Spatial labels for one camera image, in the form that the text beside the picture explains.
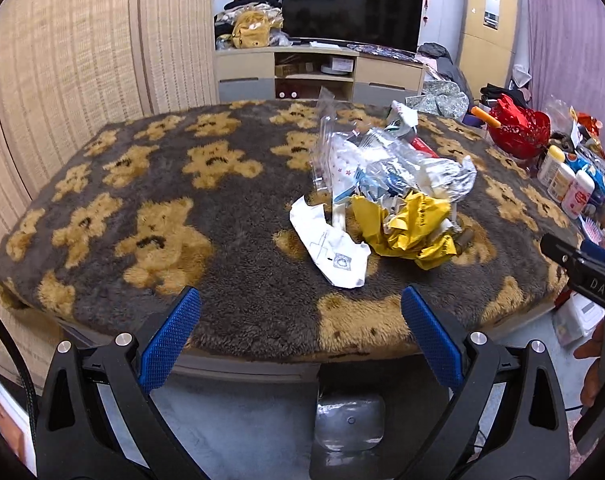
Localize red openwork basket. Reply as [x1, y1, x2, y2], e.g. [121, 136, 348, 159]
[488, 94, 551, 160]

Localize black cable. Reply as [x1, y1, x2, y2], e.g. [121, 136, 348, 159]
[0, 314, 39, 441]

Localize red Skittles candy tube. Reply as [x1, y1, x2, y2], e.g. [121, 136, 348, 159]
[411, 136, 439, 158]

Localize orange stick in basket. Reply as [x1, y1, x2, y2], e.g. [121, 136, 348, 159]
[470, 106, 502, 128]

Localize person's right hand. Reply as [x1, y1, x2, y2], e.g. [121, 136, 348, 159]
[573, 318, 605, 408]

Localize woven beige folding screen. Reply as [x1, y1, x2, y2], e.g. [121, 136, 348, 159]
[0, 0, 219, 391]

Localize yellow backpack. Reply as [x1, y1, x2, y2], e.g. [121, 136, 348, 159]
[232, 10, 271, 49]

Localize white paper sheet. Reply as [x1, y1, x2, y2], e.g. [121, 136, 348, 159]
[289, 196, 371, 289]

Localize beige wooden TV cabinet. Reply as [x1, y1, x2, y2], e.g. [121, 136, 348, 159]
[214, 46, 426, 106]

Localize clear and silver plastic wrappers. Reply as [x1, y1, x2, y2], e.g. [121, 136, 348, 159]
[310, 88, 477, 204]

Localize yellow wrapper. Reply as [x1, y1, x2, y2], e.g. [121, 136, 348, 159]
[350, 192, 457, 270]

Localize black flat-screen television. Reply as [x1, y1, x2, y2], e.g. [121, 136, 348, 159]
[282, 0, 423, 52]

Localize brown bear-pattern plush blanket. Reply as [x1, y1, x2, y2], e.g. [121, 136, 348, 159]
[0, 101, 581, 362]

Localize floral grey cloth bundle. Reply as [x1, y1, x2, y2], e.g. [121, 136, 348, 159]
[404, 80, 470, 122]

